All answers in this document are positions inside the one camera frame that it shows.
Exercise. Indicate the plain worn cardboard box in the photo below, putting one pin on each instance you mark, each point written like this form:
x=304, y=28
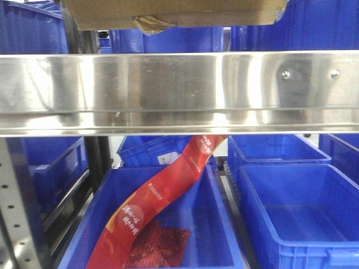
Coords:
x=108, y=15

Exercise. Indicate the blue bin rear centre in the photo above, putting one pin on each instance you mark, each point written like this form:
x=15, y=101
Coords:
x=146, y=151

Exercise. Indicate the blue bin rear right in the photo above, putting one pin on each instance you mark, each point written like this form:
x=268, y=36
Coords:
x=264, y=149

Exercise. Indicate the blue bin with banner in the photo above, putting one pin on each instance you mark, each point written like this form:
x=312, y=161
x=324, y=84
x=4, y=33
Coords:
x=212, y=243

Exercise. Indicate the blue bin upper centre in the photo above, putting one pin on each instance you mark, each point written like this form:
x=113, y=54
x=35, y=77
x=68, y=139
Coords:
x=172, y=40

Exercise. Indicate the peeling packing tape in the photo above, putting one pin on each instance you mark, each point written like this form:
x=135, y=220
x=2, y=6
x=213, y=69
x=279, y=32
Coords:
x=150, y=25

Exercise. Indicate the red glitter sheet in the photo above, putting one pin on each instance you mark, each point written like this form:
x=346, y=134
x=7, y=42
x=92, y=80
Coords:
x=157, y=246

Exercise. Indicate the blue bin lower left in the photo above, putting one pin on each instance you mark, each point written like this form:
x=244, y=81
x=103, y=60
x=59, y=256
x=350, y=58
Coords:
x=55, y=164

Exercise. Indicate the red printed paper banner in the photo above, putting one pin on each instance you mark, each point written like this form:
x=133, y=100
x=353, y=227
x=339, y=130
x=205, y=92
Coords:
x=112, y=249

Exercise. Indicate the blue bin front right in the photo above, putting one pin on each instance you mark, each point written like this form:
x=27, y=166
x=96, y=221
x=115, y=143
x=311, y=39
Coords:
x=300, y=216

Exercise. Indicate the blue bin far right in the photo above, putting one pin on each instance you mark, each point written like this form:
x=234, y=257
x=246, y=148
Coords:
x=343, y=149

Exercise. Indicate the blue bin upper right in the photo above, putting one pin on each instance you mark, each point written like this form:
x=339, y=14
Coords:
x=304, y=25

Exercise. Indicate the blue bin upper left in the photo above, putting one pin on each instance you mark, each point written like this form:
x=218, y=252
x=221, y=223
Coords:
x=32, y=28

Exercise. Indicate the stainless steel shelf rail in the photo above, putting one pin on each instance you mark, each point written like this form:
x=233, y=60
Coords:
x=195, y=93

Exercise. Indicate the perforated steel shelf post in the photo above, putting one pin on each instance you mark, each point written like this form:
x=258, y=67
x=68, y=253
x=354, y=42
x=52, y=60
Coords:
x=20, y=210

